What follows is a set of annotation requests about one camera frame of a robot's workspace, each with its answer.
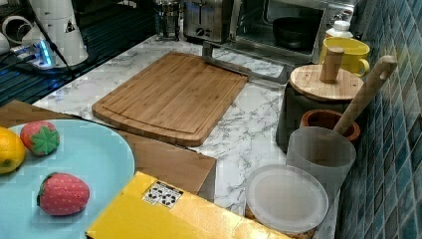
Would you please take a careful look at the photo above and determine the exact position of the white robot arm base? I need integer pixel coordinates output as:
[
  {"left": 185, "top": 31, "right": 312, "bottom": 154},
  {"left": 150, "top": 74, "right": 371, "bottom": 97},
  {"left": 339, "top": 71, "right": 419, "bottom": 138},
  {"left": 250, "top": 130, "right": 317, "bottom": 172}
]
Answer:
[{"left": 2, "top": 0, "right": 89, "bottom": 70}]

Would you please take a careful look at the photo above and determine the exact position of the black bowl in oven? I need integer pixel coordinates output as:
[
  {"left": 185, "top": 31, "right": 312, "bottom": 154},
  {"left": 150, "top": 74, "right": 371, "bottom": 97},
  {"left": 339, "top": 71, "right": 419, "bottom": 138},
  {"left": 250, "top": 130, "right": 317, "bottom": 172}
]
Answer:
[{"left": 273, "top": 17, "right": 319, "bottom": 50}]

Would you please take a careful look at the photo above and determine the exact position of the bamboo cutting board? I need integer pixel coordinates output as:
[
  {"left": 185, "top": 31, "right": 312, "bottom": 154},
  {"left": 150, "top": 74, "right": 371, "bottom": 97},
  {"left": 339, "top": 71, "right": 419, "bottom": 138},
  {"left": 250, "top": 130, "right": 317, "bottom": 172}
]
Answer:
[{"left": 92, "top": 52, "right": 248, "bottom": 146}]

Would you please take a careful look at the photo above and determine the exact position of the silver toaster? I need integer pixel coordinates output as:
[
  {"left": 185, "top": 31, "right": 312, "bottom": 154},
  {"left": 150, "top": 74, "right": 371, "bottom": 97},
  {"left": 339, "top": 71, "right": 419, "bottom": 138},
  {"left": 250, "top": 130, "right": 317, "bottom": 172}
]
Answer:
[{"left": 182, "top": 0, "right": 234, "bottom": 43}]

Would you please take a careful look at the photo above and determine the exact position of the yellow cardboard box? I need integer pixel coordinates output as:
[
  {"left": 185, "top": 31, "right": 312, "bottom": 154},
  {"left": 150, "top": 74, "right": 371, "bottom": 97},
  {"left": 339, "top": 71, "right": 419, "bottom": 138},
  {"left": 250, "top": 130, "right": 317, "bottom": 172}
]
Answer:
[{"left": 86, "top": 172, "right": 291, "bottom": 239}]

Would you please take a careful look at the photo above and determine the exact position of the jar with white lid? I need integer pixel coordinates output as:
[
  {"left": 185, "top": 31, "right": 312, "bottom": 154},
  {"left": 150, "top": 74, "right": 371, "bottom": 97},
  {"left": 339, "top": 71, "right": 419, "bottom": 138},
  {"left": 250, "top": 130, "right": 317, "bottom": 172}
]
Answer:
[{"left": 246, "top": 164, "right": 328, "bottom": 234}]

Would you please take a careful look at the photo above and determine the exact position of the glass french press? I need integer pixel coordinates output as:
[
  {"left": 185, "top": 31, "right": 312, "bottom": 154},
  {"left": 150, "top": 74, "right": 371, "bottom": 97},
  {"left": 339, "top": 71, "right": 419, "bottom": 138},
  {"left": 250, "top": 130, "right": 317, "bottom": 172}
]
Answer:
[{"left": 153, "top": 0, "right": 180, "bottom": 41}]

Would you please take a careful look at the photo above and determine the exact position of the brown ceramic cup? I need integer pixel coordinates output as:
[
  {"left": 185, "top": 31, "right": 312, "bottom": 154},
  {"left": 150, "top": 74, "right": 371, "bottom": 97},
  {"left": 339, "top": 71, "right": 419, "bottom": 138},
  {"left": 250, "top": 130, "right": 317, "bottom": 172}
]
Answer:
[{"left": 300, "top": 110, "right": 360, "bottom": 144}]

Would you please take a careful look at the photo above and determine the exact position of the black canister with wooden lid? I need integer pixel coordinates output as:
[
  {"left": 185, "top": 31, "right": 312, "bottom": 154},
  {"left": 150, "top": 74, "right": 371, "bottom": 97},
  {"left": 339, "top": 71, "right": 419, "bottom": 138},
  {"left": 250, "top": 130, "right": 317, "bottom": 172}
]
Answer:
[{"left": 276, "top": 46, "right": 363, "bottom": 152}]

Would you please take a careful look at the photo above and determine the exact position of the frosted plastic cup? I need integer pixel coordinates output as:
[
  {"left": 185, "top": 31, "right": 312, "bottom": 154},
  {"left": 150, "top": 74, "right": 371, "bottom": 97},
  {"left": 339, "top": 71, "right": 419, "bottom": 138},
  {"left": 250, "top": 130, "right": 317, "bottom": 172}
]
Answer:
[{"left": 287, "top": 126, "right": 356, "bottom": 204}]

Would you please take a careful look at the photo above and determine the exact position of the light blue plate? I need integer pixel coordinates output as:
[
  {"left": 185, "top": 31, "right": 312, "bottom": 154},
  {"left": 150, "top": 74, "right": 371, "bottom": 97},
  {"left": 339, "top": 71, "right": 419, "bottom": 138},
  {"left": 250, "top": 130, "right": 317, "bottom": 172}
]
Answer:
[{"left": 0, "top": 119, "right": 136, "bottom": 239}]

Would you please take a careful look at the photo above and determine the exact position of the white plastic bottle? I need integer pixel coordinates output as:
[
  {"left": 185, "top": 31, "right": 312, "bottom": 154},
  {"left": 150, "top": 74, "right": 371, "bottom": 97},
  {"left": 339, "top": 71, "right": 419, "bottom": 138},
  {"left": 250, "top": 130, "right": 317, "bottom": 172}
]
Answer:
[{"left": 325, "top": 20, "right": 353, "bottom": 38}]

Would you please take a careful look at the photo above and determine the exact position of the yellow mug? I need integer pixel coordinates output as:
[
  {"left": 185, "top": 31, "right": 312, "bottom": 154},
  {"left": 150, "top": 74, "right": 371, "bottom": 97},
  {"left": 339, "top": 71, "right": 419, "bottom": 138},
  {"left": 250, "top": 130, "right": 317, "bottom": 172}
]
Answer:
[{"left": 318, "top": 37, "right": 370, "bottom": 78}]

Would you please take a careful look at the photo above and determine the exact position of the red toy strawberry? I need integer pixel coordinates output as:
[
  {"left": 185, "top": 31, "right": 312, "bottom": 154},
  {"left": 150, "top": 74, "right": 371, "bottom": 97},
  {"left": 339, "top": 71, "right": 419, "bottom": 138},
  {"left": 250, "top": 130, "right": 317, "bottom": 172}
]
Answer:
[{"left": 37, "top": 172, "right": 91, "bottom": 216}]

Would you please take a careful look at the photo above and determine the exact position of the toy strawberry with green leaf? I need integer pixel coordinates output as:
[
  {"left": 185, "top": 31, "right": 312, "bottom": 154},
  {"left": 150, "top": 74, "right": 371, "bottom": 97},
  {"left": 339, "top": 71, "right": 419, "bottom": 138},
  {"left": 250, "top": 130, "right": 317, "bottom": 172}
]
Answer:
[{"left": 20, "top": 120, "right": 60, "bottom": 155}]

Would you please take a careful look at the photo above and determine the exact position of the yellow toy lemon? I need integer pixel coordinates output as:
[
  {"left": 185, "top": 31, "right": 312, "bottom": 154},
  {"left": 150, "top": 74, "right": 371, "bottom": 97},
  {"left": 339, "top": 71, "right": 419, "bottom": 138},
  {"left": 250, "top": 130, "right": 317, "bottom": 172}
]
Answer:
[{"left": 0, "top": 127, "right": 26, "bottom": 174}]

